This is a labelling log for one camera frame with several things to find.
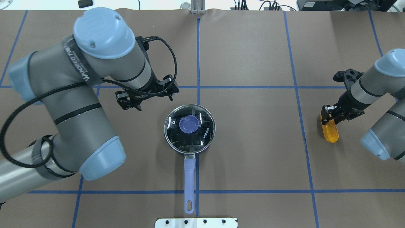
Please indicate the dark blue saucepan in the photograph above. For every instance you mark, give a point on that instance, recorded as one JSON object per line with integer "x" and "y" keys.
{"x": 189, "y": 181}

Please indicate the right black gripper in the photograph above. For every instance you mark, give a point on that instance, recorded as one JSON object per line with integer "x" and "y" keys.
{"x": 347, "y": 103}

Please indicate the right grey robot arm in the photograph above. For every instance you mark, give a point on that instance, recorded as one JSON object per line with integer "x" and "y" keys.
{"x": 386, "y": 77}

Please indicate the yellow corn cob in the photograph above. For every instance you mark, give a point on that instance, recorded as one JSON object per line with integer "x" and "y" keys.
{"x": 330, "y": 131}

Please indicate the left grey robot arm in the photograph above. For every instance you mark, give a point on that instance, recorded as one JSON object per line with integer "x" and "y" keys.
{"x": 102, "y": 49}

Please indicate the black box on desk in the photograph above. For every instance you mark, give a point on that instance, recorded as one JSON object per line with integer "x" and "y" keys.
{"x": 85, "y": 3}

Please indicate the glass pot lid blue knob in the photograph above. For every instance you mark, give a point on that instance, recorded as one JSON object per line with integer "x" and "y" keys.
{"x": 189, "y": 129}

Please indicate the white metal mount base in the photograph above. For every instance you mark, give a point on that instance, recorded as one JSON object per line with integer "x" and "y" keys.
{"x": 197, "y": 223}

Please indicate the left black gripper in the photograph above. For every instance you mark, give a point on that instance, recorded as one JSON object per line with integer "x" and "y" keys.
{"x": 153, "y": 86}

